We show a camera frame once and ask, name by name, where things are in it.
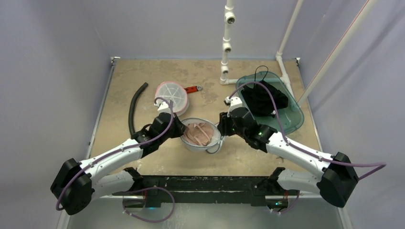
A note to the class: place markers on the blue-trimmed white mesh laundry bag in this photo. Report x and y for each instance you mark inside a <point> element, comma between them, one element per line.
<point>217,140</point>

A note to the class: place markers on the pink-trimmed white mesh laundry bag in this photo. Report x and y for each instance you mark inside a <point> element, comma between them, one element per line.
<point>172,91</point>

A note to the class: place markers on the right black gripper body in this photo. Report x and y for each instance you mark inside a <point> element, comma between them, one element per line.
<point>225,125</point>

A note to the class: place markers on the black garment in bin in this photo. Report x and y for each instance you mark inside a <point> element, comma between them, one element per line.
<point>258,100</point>

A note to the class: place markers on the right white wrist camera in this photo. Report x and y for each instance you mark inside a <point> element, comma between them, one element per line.
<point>233,103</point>

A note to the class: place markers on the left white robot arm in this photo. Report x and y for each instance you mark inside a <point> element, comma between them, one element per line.
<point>76,183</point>

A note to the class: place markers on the teal transparent plastic bin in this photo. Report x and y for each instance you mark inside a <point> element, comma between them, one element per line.
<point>291,117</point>

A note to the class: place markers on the white PVC pipe frame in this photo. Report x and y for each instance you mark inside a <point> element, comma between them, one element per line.
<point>262,35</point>

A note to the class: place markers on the pink bra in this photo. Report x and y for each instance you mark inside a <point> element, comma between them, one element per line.
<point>199,134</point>

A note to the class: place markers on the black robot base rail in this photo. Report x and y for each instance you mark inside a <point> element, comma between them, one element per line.
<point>256,191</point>

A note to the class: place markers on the red handled tool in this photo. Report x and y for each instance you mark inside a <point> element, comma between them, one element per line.
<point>193,89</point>

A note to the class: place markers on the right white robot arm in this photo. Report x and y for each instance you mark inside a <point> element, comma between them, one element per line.
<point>331,176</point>

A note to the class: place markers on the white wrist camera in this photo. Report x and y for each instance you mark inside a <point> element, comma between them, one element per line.
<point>164,107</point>
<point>233,103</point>

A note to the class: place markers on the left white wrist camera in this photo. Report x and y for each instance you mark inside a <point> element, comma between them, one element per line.
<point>164,107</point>

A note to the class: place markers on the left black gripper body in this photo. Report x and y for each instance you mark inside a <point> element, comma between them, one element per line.
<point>175,131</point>

